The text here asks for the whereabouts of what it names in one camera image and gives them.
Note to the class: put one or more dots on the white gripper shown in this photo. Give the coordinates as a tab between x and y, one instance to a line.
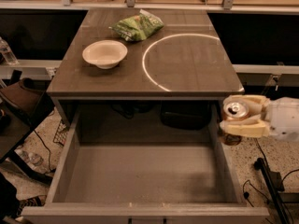
284	117

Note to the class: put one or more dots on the orange soda can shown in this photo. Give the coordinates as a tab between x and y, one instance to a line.
235	110

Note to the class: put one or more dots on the grey cabinet with top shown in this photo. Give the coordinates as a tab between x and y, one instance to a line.
185	60

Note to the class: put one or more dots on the open grey top drawer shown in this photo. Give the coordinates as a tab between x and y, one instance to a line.
114	170

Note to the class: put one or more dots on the black bag under cabinet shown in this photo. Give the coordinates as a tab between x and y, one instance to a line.
187	115

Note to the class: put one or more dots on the green chip bag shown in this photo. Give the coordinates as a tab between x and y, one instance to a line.
138	27

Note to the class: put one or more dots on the white bowl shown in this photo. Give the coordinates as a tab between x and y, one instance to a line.
105	54

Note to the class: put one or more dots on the plastic bottle on floor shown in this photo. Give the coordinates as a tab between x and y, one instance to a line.
33	160

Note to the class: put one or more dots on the brown office chair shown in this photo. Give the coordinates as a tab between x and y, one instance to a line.
23	108

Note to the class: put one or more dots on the clear plastic water bottle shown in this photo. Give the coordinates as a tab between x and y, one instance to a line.
7	53

